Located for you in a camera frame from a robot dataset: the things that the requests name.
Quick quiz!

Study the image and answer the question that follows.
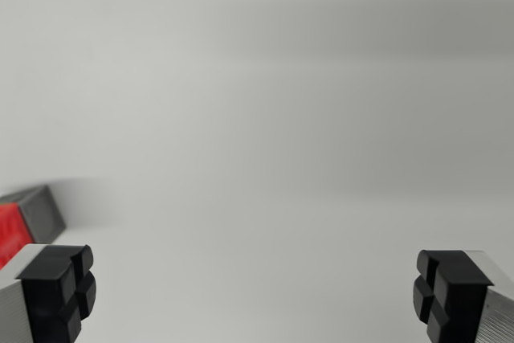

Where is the red embossed cube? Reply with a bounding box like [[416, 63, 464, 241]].
[[0, 202, 40, 272]]

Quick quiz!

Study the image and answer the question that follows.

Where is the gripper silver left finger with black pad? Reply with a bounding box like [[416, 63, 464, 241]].
[[0, 243, 98, 343]]

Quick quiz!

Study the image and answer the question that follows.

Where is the grey square tray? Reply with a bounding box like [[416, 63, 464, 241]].
[[0, 184, 67, 245]]

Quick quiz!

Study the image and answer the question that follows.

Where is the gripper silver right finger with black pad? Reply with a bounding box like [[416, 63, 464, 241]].
[[411, 248, 514, 343]]

